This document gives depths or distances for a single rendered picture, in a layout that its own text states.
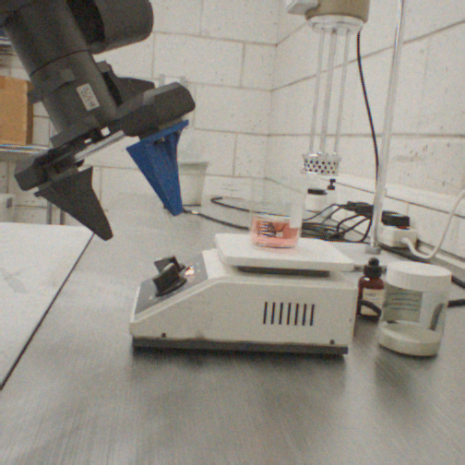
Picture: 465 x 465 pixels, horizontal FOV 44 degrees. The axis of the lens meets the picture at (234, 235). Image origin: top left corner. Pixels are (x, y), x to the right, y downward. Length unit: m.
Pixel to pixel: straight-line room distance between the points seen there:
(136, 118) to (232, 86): 2.57
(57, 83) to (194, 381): 0.26
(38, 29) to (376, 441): 0.40
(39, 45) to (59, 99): 0.04
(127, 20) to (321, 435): 0.38
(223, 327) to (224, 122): 2.52
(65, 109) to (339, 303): 0.29
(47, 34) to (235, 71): 2.53
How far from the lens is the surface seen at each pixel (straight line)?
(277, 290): 0.50
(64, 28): 0.52
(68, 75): 0.50
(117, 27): 0.55
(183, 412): 0.41
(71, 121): 0.50
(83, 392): 0.44
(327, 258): 0.53
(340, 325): 0.53
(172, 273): 0.53
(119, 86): 0.53
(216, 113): 2.99
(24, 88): 2.69
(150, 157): 0.46
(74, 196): 0.55
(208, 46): 3.02
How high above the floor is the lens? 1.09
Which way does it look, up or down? 9 degrees down
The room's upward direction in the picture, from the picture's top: 5 degrees clockwise
